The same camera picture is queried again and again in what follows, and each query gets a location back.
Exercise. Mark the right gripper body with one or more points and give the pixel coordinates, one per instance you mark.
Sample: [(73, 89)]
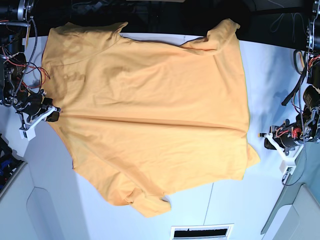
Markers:
[(30, 106)]

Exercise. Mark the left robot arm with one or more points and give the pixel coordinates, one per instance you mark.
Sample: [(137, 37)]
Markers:
[(305, 96)]

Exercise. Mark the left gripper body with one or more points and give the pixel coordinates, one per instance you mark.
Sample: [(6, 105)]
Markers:
[(286, 136)]

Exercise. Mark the table cable slot grommet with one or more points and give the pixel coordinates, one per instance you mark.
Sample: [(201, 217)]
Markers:
[(201, 232)]

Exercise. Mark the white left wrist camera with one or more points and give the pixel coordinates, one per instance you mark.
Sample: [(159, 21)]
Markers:
[(287, 167)]

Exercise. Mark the yellow t-shirt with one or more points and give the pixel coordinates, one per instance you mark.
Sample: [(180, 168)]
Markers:
[(146, 119)]

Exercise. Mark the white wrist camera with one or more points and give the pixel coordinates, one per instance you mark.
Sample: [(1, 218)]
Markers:
[(287, 167), (28, 134)]

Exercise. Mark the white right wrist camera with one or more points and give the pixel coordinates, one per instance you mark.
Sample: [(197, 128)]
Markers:
[(28, 134)]

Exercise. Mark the blue clutter at left edge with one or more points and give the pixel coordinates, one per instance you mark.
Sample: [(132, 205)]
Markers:
[(6, 163)]

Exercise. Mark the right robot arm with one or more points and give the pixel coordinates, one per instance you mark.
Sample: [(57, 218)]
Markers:
[(21, 80)]

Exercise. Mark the orange handled scissors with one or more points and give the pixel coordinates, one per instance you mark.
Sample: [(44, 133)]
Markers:
[(299, 60)]

